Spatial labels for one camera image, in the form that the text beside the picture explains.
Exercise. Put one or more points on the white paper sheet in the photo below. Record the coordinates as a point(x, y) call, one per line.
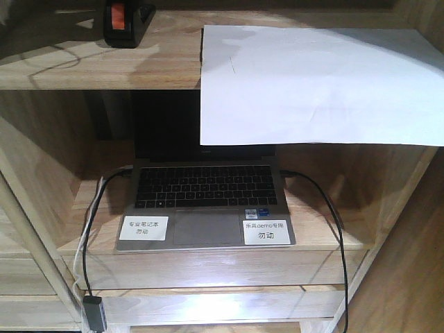
point(266, 85)

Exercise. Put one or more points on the black orange stapler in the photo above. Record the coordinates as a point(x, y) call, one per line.
point(125, 22)

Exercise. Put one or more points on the grey laptop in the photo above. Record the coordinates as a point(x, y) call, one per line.
point(205, 191)

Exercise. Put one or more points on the right white laptop label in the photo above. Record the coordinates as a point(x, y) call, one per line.
point(266, 233)

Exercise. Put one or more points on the white laptop label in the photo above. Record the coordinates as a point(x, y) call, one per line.
point(145, 228)
point(266, 233)

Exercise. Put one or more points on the left white laptop label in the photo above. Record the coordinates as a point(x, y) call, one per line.
point(145, 228)

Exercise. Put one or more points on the grey USB hub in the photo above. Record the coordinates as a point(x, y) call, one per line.
point(95, 313)

